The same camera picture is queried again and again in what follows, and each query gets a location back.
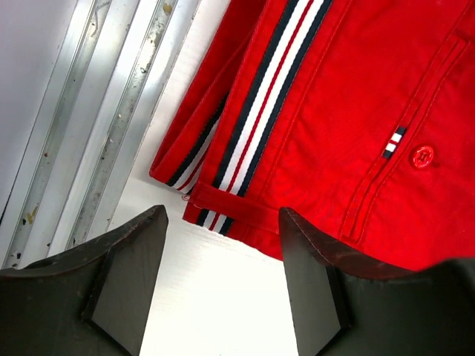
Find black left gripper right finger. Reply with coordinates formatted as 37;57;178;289
279;208;474;355

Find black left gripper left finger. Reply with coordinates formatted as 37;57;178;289
1;205;168;355

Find red trousers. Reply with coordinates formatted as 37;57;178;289
149;0;474;270

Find aluminium table frame rail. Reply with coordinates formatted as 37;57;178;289
1;0;197;268

